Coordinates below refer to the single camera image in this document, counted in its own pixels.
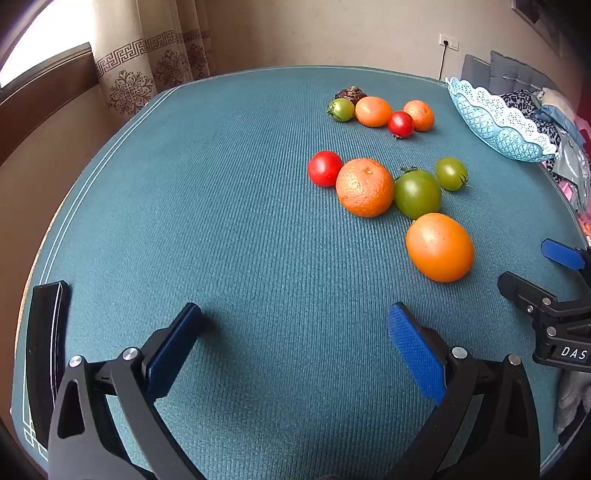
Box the light blue lattice basket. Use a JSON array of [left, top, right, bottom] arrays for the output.
[[445, 76, 558, 163]]

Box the leopard print cloth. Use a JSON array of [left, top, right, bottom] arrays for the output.
[[501, 90, 561, 148]]

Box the large bumpy mandarin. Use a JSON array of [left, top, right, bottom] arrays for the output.
[[335, 157, 396, 218]]

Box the red tomato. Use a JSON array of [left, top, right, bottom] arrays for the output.
[[388, 111, 415, 139], [307, 150, 345, 188]]

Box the white cloth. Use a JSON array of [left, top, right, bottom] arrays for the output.
[[541, 87, 575, 112]]

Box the small smooth orange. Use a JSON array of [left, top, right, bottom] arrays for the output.
[[355, 96, 393, 128]]

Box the small green tomato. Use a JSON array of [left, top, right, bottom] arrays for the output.
[[435, 157, 471, 192], [327, 98, 355, 123]]

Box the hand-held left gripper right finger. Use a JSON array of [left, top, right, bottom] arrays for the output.
[[387, 302, 542, 480]]

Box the silver grey cloth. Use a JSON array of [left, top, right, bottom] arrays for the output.
[[551, 134, 591, 185]]

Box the grey padded sofa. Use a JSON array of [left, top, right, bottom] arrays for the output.
[[462, 50, 561, 100]]

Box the large green tomato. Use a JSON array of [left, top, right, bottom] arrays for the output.
[[394, 167, 443, 220]]

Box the small bumpy mandarin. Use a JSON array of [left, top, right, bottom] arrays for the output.
[[403, 100, 435, 132]]

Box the large smooth orange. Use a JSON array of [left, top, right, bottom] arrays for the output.
[[405, 213, 475, 283]]

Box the light blue cloth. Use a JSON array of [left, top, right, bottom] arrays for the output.
[[538, 105, 586, 146]]

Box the person's right hand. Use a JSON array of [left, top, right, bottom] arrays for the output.
[[555, 369, 591, 445]]

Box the patterned beige curtain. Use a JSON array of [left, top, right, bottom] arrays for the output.
[[90, 0, 215, 114]]

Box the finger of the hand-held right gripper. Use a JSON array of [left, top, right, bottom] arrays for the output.
[[540, 239, 591, 273], [498, 271, 591, 342]]

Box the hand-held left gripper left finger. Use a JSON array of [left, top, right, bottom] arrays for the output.
[[48, 302, 206, 480]]

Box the dark purple mangosteen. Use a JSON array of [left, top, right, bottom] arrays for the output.
[[334, 86, 368, 103]]

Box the pile of clothes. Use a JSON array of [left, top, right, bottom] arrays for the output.
[[556, 115, 591, 241]]

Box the window with wooden frame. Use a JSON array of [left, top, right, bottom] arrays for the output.
[[0, 0, 100, 164]]

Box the framed wall picture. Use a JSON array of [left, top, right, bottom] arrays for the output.
[[512, 0, 561, 56]]

